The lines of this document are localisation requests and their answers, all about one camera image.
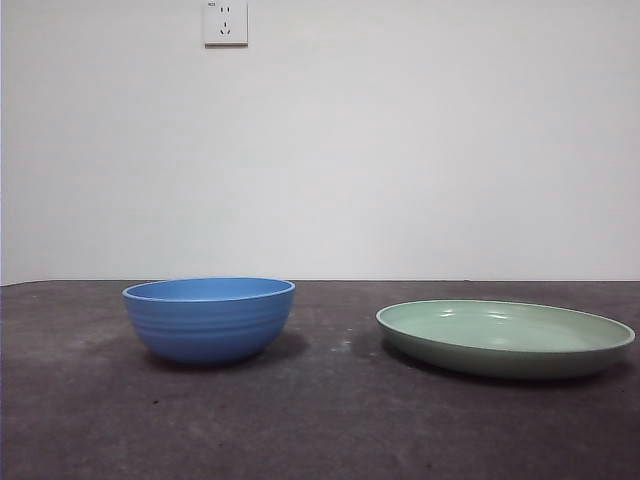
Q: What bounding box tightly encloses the blue ribbed bowl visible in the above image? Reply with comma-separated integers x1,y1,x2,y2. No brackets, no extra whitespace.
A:
122,277,296,365

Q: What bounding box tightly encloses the green round plate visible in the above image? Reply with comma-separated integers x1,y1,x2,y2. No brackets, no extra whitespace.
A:
375,298,636,379

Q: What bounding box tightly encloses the grey table mat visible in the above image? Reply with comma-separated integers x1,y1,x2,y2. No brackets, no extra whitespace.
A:
0,278,640,480

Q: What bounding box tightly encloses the white wall socket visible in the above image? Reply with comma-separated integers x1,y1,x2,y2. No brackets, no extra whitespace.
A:
203,0,250,50

